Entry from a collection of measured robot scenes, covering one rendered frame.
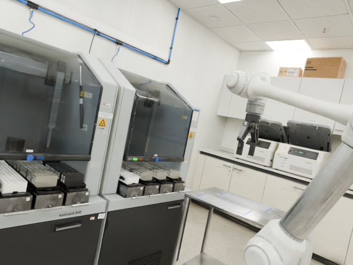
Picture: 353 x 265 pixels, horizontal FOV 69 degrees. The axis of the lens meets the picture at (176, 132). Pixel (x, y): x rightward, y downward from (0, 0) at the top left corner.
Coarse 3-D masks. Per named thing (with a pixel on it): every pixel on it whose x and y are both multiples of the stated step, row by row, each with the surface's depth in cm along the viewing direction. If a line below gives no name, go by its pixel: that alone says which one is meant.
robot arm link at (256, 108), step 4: (248, 104) 130; (252, 104) 128; (256, 104) 127; (260, 104) 127; (264, 104) 129; (248, 108) 129; (252, 108) 128; (256, 108) 127; (260, 108) 127; (248, 112) 130; (252, 112) 128; (256, 112) 127; (260, 112) 128
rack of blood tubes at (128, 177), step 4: (120, 172) 177; (124, 172) 179; (128, 172) 181; (120, 176) 187; (124, 176) 172; (128, 176) 172; (132, 176) 173; (136, 176) 175; (120, 180) 174; (124, 180) 171; (128, 180) 170; (132, 180) 173; (136, 180) 175
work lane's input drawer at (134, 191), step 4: (120, 184) 171; (124, 184) 170; (128, 184) 170; (132, 184) 172; (136, 184) 174; (140, 184) 176; (120, 188) 171; (124, 188) 168; (128, 188) 166; (132, 188) 169; (136, 188) 171; (140, 188) 174; (124, 192) 168; (128, 192) 167; (132, 192) 170; (136, 192) 172; (140, 192) 175; (128, 196) 167; (132, 196) 170; (136, 196) 169; (140, 196) 170
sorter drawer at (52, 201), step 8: (32, 192) 128; (40, 192) 126; (48, 192) 129; (56, 192) 132; (32, 200) 127; (40, 200) 126; (48, 200) 129; (56, 200) 132; (40, 208) 127; (48, 208) 126; (56, 208) 128
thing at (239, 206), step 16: (192, 192) 179; (208, 192) 188; (224, 192) 197; (224, 208) 158; (240, 208) 165; (256, 208) 172; (272, 208) 180; (208, 224) 209; (256, 224) 145; (176, 240) 176; (176, 256) 177; (208, 256) 205
